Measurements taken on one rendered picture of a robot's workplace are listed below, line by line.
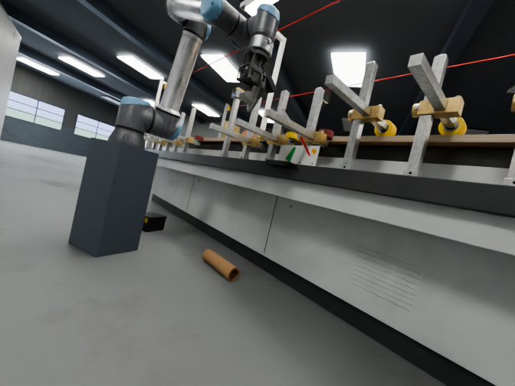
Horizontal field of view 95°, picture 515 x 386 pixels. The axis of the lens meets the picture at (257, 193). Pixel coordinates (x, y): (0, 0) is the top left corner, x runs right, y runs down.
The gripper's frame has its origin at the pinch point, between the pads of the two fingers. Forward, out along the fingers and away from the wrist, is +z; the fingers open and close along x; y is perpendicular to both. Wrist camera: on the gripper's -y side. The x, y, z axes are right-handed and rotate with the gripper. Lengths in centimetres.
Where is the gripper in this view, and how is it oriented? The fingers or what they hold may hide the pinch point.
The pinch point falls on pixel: (250, 109)
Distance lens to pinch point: 96.0
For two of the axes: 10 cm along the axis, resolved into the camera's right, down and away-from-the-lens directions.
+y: -7.4, -1.6, -6.6
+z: -2.3, 9.7, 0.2
